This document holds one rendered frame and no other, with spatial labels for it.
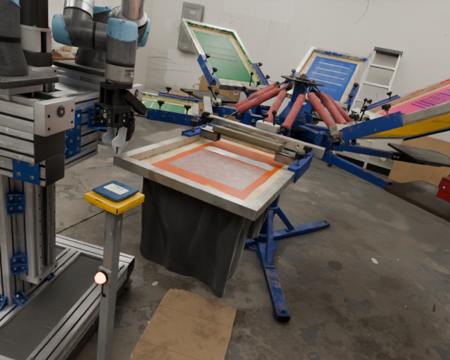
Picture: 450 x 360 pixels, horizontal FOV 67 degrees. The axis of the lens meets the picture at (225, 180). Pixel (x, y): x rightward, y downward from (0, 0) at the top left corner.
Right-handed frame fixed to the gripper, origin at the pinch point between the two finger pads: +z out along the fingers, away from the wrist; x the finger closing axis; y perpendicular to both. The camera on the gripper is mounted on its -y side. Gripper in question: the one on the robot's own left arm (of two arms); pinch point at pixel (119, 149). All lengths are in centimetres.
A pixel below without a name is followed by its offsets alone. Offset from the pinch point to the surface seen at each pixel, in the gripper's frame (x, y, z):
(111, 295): 2, 1, 54
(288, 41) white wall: -100, -490, -51
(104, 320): 1, 2, 66
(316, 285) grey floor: 65, -138, 110
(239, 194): 29.7, -31.2, 14.7
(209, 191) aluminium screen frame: 23.7, -17.7, 11.2
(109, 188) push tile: -1.7, 1.2, 13.2
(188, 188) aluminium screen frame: 16.2, -17.1, 12.5
